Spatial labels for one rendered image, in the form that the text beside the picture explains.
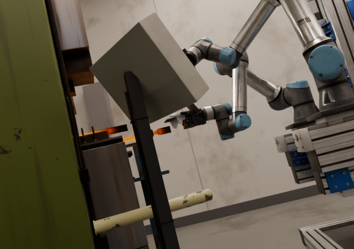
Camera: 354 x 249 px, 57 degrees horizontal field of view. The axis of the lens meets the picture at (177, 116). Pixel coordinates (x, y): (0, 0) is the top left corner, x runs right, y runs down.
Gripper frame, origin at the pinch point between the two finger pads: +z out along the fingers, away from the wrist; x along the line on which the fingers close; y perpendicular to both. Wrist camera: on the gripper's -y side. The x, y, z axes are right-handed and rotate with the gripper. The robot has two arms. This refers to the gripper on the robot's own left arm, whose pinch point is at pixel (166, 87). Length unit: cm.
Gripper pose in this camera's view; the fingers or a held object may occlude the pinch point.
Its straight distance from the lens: 125.6
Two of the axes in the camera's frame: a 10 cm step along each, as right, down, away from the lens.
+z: -5.3, 5.6, -6.4
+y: -5.9, -7.8, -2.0
